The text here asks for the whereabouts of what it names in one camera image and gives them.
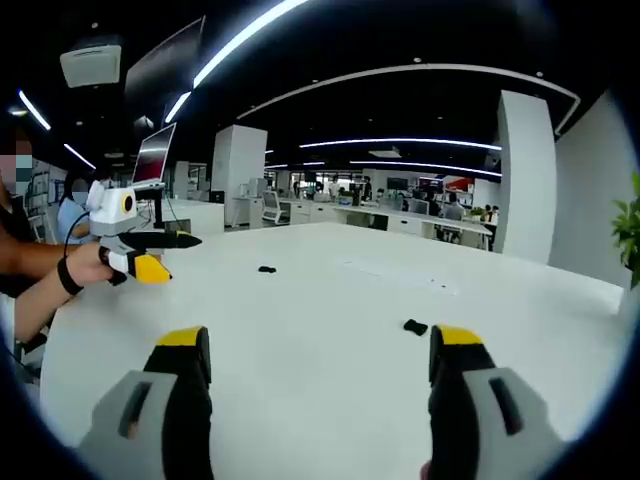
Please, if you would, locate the white ceiling air conditioner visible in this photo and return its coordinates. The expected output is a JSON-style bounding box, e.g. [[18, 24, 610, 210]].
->
[[58, 41, 125, 90]]

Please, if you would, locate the green potted plant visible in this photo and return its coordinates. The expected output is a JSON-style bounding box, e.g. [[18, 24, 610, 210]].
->
[[611, 171, 640, 291]]

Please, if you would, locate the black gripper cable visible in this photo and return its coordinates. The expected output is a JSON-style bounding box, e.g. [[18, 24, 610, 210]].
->
[[62, 208, 94, 247]]

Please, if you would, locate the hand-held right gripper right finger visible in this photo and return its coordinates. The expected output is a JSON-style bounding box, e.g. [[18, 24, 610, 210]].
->
[[427, 323, 567, 480]]

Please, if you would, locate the white office chair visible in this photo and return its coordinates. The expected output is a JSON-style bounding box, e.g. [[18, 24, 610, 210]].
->
[[260, 189, 293, 228]]

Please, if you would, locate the person's left hand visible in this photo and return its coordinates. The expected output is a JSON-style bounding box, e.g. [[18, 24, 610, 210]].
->
[[64, 242, 115, 288]]

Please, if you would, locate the person's upper body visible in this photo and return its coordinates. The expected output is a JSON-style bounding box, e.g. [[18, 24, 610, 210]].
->
[[0, 189, 69, 301]]

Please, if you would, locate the long ceiling light strip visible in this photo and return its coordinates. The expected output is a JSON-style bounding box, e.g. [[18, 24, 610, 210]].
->
[[163, 0, 312, 125]]

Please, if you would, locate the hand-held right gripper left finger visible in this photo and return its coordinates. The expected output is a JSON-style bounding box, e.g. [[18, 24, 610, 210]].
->
[[74, 324, 217, 480]]

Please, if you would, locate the long white office desk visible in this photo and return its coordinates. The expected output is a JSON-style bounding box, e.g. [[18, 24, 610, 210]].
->
[[331, 201, 495, 252]]

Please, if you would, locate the silver framed monitor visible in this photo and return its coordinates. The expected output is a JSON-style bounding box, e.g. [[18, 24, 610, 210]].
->
[[131, 121, 178, 192]]

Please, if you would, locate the black hanging ceiling panel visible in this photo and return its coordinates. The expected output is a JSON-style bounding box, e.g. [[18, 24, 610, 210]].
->
[[123, 14, 208, 120]]

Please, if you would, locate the black wristband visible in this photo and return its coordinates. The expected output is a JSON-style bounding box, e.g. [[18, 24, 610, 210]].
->
[[56, 256, 85, 297]]

